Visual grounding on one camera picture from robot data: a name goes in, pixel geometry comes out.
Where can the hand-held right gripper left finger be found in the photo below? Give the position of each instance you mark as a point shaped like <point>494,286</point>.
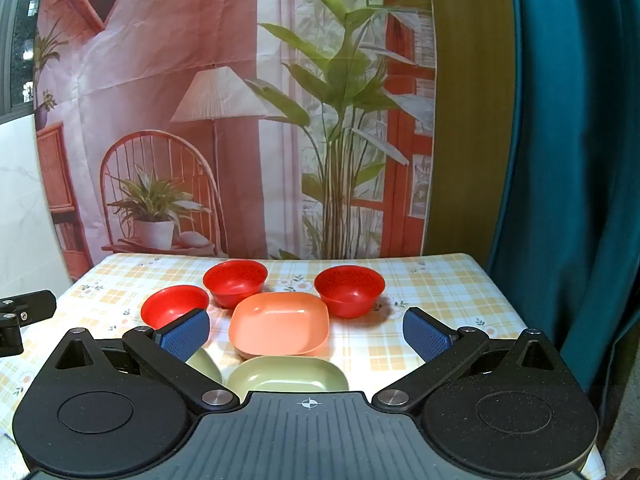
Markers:
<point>184,336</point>

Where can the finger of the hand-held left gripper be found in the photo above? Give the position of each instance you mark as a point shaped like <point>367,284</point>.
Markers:
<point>9,340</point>
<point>37,305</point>

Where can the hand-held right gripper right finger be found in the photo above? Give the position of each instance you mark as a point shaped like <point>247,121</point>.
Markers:
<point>425,335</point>

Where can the red bowl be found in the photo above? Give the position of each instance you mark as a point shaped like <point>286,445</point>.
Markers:
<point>235,280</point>
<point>350,290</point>
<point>170,302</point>

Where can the green square plate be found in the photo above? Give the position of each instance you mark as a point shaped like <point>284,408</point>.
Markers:
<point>285,375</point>
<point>207,367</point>

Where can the yellow checkered floral tablecloth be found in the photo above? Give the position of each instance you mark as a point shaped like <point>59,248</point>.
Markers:
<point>440,280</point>

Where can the salmon square plate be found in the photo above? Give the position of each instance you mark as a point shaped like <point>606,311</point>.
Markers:
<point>280,325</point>

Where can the teal curtain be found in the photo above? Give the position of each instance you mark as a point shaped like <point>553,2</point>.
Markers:
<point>575,160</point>

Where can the printed room scene backdrop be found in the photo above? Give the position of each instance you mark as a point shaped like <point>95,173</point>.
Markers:
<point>150,60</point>

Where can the dark window frame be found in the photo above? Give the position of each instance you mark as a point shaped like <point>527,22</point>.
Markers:
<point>17,35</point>

